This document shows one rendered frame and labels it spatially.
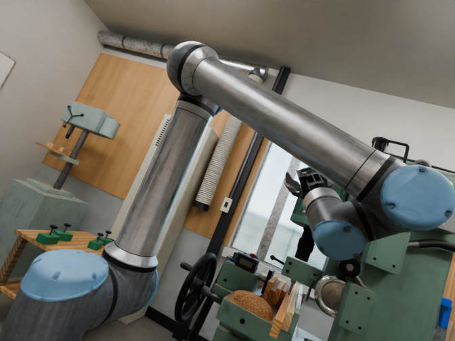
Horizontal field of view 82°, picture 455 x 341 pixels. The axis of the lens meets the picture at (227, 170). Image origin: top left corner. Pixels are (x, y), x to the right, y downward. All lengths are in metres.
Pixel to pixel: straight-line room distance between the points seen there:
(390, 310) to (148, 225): 0.75
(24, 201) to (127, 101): 1.46
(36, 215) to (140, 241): 2.00
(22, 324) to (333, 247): 0.60
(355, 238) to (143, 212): 0.50
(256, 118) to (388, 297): 0.71
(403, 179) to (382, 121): 2.35
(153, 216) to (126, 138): 2.45
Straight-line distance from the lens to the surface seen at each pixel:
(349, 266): 0.93
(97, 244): 2.18
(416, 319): 1.03
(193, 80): 0.62
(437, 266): 1.04
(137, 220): 0.73
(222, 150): 2.44
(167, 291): 2.70
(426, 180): 0.45
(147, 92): 3.27
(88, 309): 0.68
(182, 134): 0.72
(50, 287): 0.63
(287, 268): 1.05
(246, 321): 0.84
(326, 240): 0.56
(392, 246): 0.92
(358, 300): 0.90
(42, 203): 2.66
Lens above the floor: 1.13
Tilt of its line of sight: 9 degrees up
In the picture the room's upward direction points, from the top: 22 degrees clockwise
